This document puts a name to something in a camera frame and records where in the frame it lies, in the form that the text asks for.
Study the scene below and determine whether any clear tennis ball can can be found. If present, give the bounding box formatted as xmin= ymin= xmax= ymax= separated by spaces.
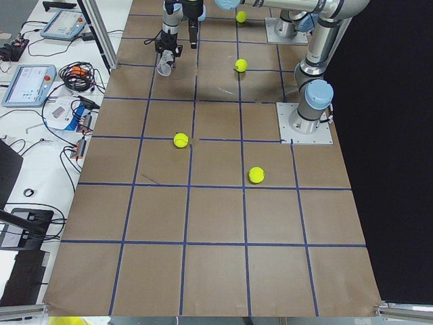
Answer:
xmin=156 ymin=50 xmax=175 ymax=77

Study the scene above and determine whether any far tennis ball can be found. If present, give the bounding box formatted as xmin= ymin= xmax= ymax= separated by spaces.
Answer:
xmin=235 ymin=10 xmax=248 ymax=24

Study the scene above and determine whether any centre-left tennis ball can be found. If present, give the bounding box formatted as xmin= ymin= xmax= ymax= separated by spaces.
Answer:
xmin=173 ymin=133 xmax=189 ymax=148

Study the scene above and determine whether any near right tennis ball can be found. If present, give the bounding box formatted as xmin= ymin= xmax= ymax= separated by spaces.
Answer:
xmin=248 ymin=167 xmax=265 ymax=184

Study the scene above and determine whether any far teach pendant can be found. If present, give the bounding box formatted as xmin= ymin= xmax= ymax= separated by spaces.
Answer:
xmin=40 ymin=9 xmax=87 ymax=41

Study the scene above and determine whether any teach pendant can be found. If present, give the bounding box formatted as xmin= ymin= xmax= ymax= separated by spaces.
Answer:
xmin=1 ymin=64 xmax=57 ymax=108
xmin=40 ymin=9 xmax=87 ymax=41

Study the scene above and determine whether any white paper with device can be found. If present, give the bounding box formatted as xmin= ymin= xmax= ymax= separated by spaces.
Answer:
xmin=43 ymin=96 xmax=88 ymax=131

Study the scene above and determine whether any orange grey adapter box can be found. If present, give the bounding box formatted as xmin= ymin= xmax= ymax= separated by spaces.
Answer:
xmin=70 ymin=138 xmax=87 ymax=160

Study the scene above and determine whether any near teach pendant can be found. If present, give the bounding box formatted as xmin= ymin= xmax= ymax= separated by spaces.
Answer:
xmin=1 ymin=64 xmax=57 ymax=108

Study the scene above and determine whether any black power brick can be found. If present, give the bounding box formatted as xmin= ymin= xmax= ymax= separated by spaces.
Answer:
xmin=1 ymin=38 xmax=29 ymax=62

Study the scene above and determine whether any brown paper table cover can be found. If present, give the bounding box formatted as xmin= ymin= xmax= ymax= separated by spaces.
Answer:
xmin=44 ymin=1 xmax=381 ymax=317

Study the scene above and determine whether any yellow object at bottom edge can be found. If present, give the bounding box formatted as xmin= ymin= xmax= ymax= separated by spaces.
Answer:
xmin=49 ymin=316 xmax=87 ymax=325

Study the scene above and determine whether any aluminium frame post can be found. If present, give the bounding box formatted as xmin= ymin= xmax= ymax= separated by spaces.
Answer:
xmin=77 ymin=0 xmax=118 ymax=73

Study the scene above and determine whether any coiled black cable bundle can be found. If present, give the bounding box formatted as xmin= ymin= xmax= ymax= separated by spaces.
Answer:
xmin=58 ymin=62 xmax=106 ymax=93

